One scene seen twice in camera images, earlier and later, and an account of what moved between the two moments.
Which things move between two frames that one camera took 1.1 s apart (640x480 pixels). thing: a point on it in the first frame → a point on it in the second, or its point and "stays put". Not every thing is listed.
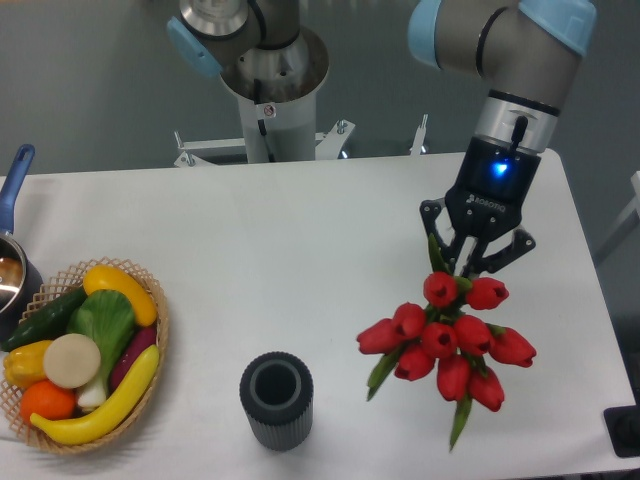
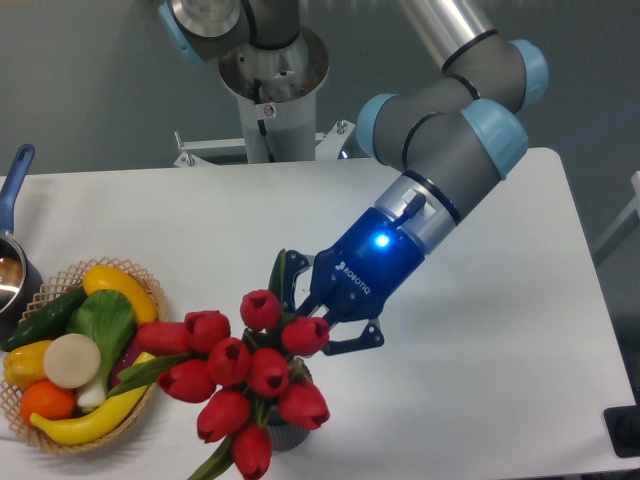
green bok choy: (106, 318) stays put
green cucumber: (46, 323) stays put
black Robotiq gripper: (492, 186) → (360, 276)
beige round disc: (71, 361) stays put
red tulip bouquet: (444, 337) → (237, 381)
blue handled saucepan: (21, 284) stays put
